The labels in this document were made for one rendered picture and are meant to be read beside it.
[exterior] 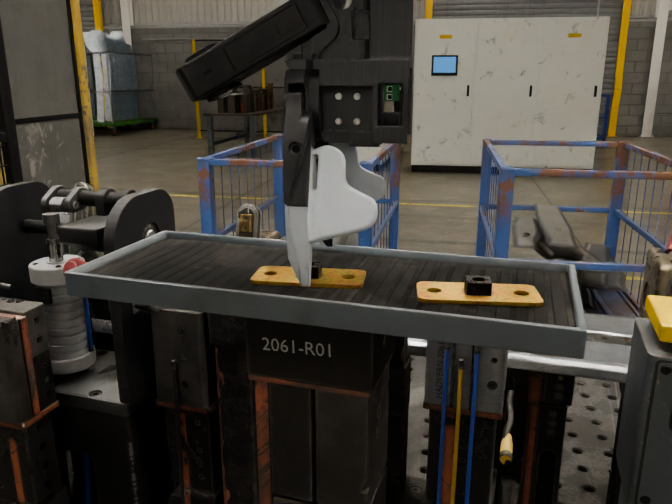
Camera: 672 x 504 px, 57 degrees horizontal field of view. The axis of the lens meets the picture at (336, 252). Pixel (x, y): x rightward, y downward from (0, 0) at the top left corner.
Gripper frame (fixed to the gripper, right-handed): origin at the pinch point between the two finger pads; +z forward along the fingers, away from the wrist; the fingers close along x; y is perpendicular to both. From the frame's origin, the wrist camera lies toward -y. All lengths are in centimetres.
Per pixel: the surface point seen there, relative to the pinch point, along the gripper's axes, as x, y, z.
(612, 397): 72, 47, 48
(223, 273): 0.3, -6.9, 2.0
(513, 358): 22.4, 19.1, 18.0
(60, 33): 340, -222, -38
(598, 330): 32.1, 30.7, 18.0
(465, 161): 819, 63, 101
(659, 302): -1.6, 24.5, 2.0
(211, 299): -5.0, -6.0, 2.2
